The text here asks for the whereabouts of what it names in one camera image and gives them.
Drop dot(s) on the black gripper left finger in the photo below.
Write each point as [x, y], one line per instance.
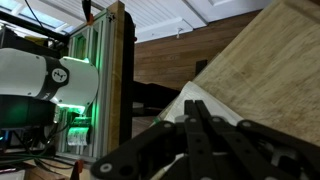
[143, 150]

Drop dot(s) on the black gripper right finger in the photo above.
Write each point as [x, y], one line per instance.
[260, 150]

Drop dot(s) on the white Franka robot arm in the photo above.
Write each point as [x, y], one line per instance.
[26, 73]

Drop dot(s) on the white printed label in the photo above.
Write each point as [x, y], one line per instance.
[78, 135]

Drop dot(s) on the orange and black clamp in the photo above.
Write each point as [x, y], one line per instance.
[87, 11]
[78, 169]

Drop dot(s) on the black upright post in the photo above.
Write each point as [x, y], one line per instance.
[127, 83]

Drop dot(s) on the aluminium profile frame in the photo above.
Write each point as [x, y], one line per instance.
[100, 66]

